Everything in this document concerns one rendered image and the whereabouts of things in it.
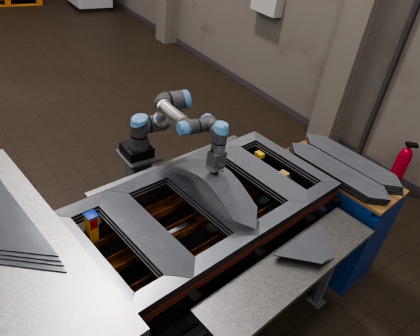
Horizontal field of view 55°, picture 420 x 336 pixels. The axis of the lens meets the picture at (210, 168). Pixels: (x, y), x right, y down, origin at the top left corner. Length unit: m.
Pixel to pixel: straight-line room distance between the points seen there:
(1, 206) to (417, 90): 3.60
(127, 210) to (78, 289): 0.68
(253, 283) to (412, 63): 2.89
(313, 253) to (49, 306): 1.30
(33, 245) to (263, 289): 1.04
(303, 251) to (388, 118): 2.56
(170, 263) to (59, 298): 0.55
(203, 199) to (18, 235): 0.97
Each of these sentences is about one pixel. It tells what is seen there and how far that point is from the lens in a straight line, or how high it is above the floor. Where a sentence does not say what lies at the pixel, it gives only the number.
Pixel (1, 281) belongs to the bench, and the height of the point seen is 1.05.
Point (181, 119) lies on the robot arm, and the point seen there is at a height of 1.30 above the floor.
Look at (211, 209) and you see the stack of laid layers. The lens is 2.19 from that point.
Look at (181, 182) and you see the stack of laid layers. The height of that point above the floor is 0.86.
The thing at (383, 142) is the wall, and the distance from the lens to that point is 4.58.
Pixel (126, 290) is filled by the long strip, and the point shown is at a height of 0.86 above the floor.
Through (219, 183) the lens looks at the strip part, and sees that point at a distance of 2.12.
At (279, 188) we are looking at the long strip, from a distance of 2.44.
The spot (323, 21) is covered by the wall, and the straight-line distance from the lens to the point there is 4.85.
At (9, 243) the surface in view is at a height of 1.07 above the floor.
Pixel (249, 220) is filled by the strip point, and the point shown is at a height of 0.91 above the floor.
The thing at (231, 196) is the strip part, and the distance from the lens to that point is 2.10.
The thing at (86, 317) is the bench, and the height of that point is 1.05.
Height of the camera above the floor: 2.30
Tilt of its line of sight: 35 degrees down
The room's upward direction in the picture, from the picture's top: 8 degrees clockwise
